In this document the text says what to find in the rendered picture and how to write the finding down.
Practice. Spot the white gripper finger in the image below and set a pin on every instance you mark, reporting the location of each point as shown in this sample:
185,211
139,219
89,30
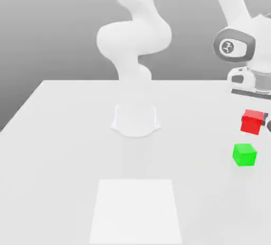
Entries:
242,119
266,118

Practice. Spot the small green cube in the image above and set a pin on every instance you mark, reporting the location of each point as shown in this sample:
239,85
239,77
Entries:
244,155

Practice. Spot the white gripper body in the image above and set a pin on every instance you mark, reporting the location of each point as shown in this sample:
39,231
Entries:
254,96

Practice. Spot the small red cube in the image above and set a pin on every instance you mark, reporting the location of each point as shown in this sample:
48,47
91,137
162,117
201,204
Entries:
252,122

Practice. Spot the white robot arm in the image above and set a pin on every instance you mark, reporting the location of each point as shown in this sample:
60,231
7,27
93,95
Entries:
135,37

